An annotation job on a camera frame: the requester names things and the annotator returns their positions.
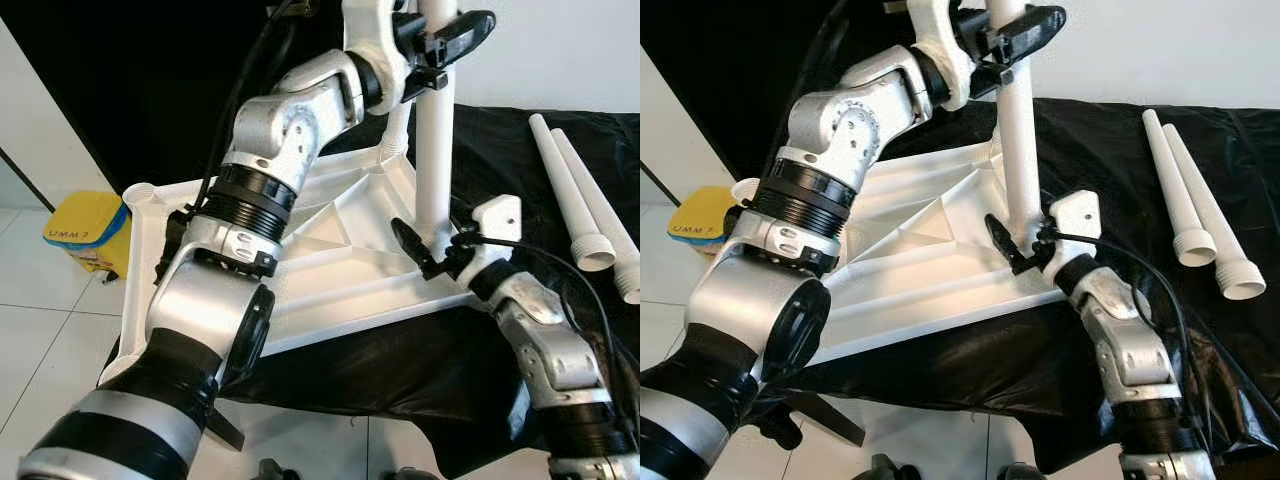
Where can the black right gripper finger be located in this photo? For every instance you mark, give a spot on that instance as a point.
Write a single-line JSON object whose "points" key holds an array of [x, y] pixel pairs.
{"points": [[1007, 243], [414, 248]]}

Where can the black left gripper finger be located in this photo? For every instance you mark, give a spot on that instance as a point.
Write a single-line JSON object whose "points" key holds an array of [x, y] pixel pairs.
{"points": [[465, 32], [1035, 28]]}

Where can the white plastic table top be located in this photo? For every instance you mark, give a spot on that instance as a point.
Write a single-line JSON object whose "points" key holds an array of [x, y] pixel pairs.
{"points": [[930, 260], [350, 270]]}

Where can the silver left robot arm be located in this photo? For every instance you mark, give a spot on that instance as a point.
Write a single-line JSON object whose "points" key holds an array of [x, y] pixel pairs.
{"points": [[280, 130], [850, 130]]}

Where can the black plastic table sheet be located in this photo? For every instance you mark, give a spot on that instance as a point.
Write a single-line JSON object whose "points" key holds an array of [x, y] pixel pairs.
{"points": [[500, 150], [1090, 150]]}

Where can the grey robot right foot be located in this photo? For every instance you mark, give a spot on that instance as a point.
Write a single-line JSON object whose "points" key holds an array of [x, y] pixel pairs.
{"points": [[1020, 474], [408, 474]]}

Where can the grey robot foot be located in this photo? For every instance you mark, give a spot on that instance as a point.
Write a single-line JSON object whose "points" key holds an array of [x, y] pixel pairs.
{"points": [[888, 470], [1020, 474], [408, 474], [273, 470]]}

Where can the yellow bin with blue band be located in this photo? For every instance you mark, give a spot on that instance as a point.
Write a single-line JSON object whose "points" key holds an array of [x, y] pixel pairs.
{"points": [[700, 215], [80, 215]]}

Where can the dark wooden table leg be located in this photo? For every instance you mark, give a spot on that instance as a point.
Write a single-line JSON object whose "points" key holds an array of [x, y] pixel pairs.
{"points": [[835, 425], [228, 430]]}

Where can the grey robot left foot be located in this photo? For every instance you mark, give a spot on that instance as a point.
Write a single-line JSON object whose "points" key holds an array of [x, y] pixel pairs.
{"points": [[888, 470], [273, 470]]}

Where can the black door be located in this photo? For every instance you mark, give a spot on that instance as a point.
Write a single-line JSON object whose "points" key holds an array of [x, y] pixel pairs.
{"points": [[720, 60], [130, 80]]}

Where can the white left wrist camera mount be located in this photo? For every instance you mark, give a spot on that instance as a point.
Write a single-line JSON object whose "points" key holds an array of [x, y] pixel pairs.
{"points": [[935, 30], [370, 25]]}

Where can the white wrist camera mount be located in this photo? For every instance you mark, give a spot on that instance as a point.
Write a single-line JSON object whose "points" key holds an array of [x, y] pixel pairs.
{"points": [[370, 25], [497, 220], [1078, 215], [935, 30]]}

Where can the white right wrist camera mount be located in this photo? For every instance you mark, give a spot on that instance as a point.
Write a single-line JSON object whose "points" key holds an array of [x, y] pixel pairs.
{"points": [[497, 220], [1078, 215]]}

